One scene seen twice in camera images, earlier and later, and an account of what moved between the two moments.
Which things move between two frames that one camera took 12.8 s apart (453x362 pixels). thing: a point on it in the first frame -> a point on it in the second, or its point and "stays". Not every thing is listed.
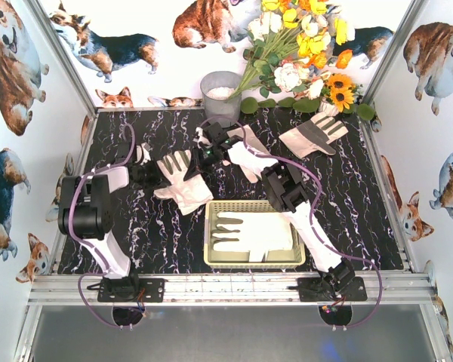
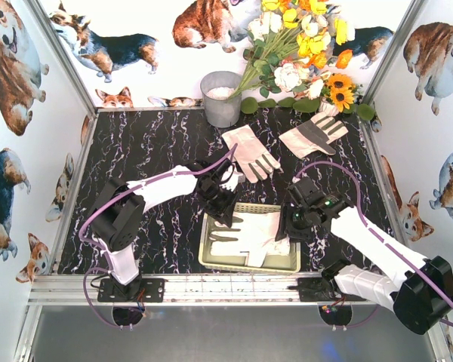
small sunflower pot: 338,93 stays
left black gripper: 151,173 -> 223,204
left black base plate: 129,289 stays
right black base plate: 313,289 stays
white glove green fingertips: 189,194 -> 252,232
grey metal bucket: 216,87 stays
